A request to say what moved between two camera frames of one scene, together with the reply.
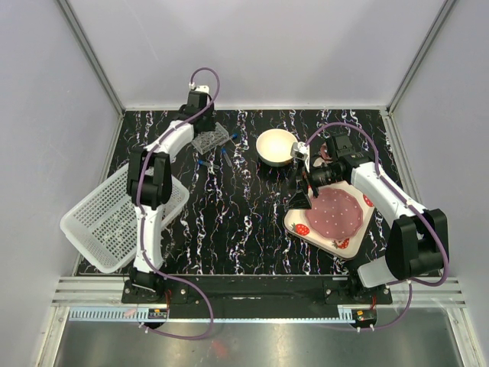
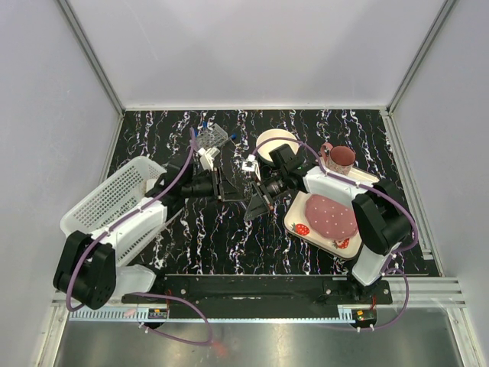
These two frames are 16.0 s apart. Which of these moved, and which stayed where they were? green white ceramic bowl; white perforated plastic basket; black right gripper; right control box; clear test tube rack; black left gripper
Moved: black right gripper; black left gripper
Stayed: green white ceramic bowl; right control box; clear test tube rack; white perforated plastic basket
